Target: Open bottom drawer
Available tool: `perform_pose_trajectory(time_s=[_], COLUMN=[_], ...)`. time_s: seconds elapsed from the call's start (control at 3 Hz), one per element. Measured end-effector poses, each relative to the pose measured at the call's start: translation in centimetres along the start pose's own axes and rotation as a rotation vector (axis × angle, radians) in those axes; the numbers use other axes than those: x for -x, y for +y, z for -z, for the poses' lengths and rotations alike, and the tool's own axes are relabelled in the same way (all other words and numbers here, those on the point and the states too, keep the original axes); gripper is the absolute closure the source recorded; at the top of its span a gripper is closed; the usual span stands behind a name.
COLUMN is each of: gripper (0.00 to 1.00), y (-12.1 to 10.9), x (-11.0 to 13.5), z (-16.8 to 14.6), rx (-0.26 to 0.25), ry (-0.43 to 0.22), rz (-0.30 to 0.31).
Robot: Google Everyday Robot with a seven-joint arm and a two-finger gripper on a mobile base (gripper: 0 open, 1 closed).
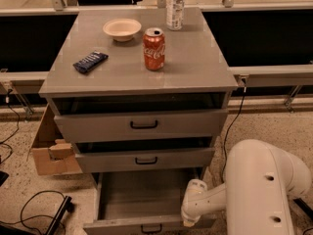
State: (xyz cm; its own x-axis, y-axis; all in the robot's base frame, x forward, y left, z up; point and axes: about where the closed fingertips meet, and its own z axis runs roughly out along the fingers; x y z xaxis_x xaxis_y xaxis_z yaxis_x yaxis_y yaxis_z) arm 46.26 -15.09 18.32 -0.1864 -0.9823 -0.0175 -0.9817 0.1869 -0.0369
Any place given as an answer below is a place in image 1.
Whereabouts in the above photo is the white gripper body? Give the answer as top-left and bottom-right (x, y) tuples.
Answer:
(181, 179), (213, 227)

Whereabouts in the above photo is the grey bottom drawer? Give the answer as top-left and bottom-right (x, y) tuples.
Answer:
(83, 168), (204, 235)

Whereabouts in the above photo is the grey drawer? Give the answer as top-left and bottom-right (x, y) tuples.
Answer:
(55, 93), (227, 143)
(83, 168), (204, 235)
(75, 137), (214, 173)

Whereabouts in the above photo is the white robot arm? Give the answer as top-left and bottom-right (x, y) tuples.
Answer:
(181, 139), (312, 235)

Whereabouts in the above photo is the grey middle drawer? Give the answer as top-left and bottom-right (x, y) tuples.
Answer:
(75, 137), (214, 173)

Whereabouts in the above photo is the grey top drawer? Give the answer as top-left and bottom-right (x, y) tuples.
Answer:
(55, 93), (227, 143)

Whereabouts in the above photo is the grey drawer cabinet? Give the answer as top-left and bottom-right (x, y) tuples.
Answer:
(38, 6), (239, 198)

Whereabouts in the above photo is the black stand leg right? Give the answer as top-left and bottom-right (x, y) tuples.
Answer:
(293, 198), (313, 221)

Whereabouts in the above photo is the black stand leg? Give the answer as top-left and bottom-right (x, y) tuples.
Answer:
(45, 196), (74, 235)
(293, 198), (313, 221)

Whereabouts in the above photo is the black stand leg left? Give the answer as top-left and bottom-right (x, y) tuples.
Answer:
(45, 196), (74, 235)

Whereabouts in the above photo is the brown cardboard box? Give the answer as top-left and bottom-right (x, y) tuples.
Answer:
(30, 106), (81, 175)

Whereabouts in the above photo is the red cola can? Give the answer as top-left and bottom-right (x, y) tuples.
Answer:
(143, 27), (165, 71)

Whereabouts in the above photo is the dark blue snack packet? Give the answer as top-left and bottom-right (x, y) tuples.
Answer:
(73, 51), (109, 74)

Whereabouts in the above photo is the white paper bowl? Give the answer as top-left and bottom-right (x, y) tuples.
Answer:
(103, 19), (142, 42)

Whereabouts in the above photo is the clear plastic water bottle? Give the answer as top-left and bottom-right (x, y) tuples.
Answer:
(166, 0), (185, 30)

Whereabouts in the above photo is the black power cable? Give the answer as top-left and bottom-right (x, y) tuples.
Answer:
(220, 87), (246, 183)

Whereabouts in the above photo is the black floor cable left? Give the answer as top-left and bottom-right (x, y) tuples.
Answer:
(0, 189), (67, 235)

